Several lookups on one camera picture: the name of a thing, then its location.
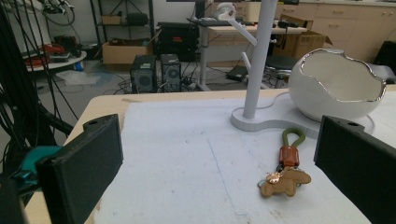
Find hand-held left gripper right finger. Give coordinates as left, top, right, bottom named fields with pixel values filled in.
left=313, top=115, right=396, bottom=224

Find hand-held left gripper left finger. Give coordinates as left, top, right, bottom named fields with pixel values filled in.
left=35, top=113, right=124, bottom=224

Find brown dog charm keychain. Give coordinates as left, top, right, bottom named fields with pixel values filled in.
left=257, top=127, right=312, bottom=198

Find white branched stand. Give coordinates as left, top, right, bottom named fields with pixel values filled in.
left=214, top=0, right=376, bottom=140

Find white eggshell-shaped bowl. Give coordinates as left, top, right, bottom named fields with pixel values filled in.
left=288, top=48, right=387, bottom=123

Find white plastic sheet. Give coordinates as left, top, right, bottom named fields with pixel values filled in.
left=55, top=69, right=102, bottom=87

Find white foam mat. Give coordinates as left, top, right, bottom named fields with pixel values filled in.
left=90, top=90, right=396, bottom=224

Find round white table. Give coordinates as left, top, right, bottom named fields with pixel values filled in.
left=22, top=50, right=88, bottom=73

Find black computer tower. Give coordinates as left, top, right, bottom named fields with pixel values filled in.
left=160, top=53, right=182, bottom=93
left=130, top=54, right=158, bottom=94

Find open low cardboard box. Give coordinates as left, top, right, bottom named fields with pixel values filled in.
left=102, top=37, right=154, bottom=65

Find black round stool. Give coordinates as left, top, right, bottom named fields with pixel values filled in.
left=263, top=55, right=300, bottom=90

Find large cardboard box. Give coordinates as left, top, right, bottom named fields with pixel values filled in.
left=275, top=13, right=333, bottom=61

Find beige wooden cabinets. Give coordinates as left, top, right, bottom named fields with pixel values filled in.
left=246, top=0, right=396, bottom=63

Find black metal shelf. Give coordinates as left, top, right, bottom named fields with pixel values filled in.
left=89, top=0, right=156, bottom=60

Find flat black device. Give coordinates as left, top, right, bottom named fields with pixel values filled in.
left=225, top=64, right=249, bottom=83

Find black equipment case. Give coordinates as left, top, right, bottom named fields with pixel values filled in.
left=154, top=21, right=200, bottom=63

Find white standing desk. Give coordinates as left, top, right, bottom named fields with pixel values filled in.
left=186, top=17, right=308, bottom=92

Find black cable bundle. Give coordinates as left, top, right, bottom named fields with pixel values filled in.
left=0, top=0, right=78, bottom=175

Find red cable coil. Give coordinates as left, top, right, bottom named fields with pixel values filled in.
left=23, top=43, right=67, bottom=67

